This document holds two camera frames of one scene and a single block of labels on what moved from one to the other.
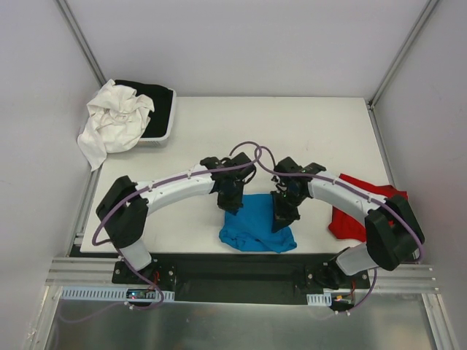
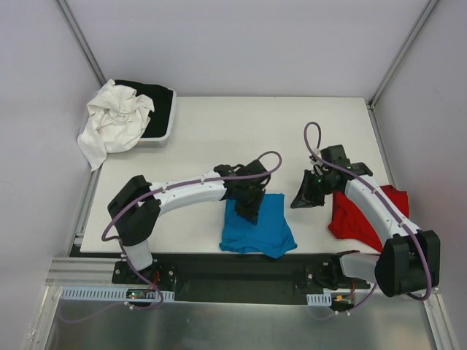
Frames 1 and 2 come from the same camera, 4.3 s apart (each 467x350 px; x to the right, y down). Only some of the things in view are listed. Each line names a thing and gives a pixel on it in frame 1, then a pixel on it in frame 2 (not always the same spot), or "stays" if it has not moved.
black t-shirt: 161,99 stays
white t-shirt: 117,122 stays
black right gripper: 285,206 to 313,188
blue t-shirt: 252,227 stays
